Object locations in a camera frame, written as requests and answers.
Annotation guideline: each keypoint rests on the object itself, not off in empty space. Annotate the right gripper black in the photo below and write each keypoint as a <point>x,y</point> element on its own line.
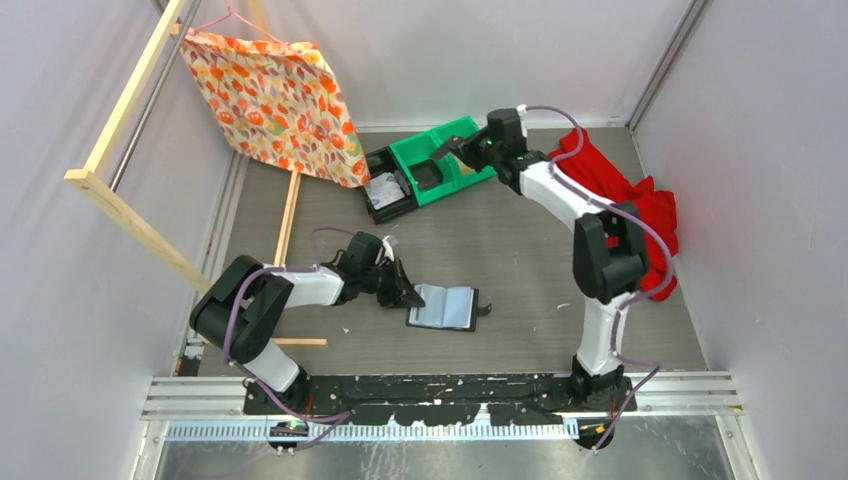
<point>467,147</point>

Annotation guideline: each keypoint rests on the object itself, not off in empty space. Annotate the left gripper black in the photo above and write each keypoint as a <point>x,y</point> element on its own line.
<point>401,294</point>

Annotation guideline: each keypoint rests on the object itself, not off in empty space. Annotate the black VIP credit card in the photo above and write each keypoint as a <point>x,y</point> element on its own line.
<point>441,152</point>

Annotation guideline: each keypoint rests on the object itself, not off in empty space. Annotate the black leather card holder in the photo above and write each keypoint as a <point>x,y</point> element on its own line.
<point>454,308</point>

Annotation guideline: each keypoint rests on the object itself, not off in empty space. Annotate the dark item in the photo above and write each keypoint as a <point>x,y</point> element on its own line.
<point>426,175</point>

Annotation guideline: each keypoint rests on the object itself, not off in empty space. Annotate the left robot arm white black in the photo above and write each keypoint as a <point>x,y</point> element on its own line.
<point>240,312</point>

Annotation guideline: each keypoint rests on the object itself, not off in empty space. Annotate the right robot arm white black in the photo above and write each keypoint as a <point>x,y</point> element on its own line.
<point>609,257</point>

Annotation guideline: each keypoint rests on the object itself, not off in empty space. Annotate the white cards in tray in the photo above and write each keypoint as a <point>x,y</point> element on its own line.
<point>384,190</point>

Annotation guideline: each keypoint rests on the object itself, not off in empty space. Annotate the yellow packets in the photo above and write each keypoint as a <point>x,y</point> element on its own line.
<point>466,171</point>

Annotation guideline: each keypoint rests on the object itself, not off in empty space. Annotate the green bin with yellow packets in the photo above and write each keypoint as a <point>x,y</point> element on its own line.
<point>464,127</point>

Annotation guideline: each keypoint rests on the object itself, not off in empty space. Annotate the green bin with dark item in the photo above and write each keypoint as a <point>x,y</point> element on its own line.
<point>415,149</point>

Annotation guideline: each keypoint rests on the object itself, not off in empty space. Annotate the black tray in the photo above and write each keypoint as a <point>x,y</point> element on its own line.
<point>378,162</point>

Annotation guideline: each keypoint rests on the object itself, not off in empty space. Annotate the floral fabric bag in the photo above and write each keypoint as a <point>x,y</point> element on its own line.
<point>278,103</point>

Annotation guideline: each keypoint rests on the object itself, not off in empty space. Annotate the pink hanger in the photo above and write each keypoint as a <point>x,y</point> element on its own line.
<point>247,20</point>

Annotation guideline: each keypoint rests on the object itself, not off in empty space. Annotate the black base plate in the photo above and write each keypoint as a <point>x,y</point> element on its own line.
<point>438,399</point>

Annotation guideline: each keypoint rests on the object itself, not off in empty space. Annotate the wooden rack frame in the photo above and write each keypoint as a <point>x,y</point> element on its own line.
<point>117,292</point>

